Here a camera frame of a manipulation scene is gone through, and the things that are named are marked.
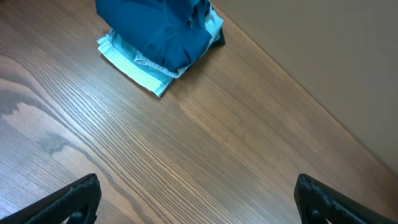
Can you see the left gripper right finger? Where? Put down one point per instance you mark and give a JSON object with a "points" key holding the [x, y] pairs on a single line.
{"points": [[318, 203]]}

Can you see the folded light blue jeans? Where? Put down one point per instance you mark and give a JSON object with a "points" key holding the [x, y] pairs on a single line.
{"points": [[140, 69]]}

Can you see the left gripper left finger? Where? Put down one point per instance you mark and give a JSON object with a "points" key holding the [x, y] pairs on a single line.
{"points": [[75, 203]]}

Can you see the folded black garment under jeans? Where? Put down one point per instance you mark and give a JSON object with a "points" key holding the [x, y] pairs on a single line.
{"points": [[219, 40]]}

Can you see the blue polo shirt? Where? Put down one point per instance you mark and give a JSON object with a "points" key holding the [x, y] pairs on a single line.
{"points": [[170, 33]]}

